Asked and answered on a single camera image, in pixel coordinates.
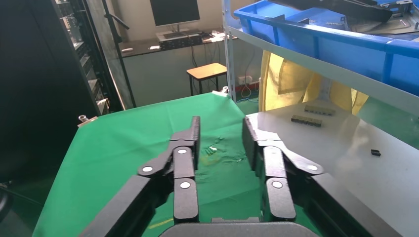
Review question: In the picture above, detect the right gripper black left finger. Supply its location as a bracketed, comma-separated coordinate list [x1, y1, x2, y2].
[78, 116, 201, 237]

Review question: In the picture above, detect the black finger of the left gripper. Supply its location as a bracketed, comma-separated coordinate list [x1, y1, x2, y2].
[268, 0, 393, 24]

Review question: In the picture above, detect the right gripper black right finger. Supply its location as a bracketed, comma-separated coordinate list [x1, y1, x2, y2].
[242, 117, 403, 237]

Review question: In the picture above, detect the blue plastic bin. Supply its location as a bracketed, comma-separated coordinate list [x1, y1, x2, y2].
[233, 0, 419, 97]

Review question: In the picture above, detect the green table cloth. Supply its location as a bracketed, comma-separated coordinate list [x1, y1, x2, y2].
[32, 92, 325, 237]

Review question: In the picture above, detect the olive connector strip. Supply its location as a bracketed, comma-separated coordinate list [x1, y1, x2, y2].
[291, 115, 323, 127]
[303, 104, 336, 117]

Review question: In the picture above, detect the white metal shelf board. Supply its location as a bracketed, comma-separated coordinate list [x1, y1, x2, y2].
[224, 24, 419, 118]

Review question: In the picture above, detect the yellow cloth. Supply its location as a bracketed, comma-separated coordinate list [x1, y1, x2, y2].
[258, 50, 370, 115]

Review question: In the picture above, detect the wooden top stool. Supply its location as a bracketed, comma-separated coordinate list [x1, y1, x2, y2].
[186, 63, 227, 96]

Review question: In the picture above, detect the black stand pole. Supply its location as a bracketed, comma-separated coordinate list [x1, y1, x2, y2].
[101, 0, 137, 109]

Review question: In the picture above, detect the black equipment box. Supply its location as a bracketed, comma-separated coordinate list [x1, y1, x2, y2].
[159, 33, 203, 51]

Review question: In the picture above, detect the white paper pile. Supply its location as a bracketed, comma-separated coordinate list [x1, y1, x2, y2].
[203, 30, 230, 43]

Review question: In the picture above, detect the black computer monitor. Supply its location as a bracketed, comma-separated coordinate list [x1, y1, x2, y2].
[149, 0, 201, 28]

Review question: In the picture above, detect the white shelf upright post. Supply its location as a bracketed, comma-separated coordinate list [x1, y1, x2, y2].
[222, 0, 237, 102]

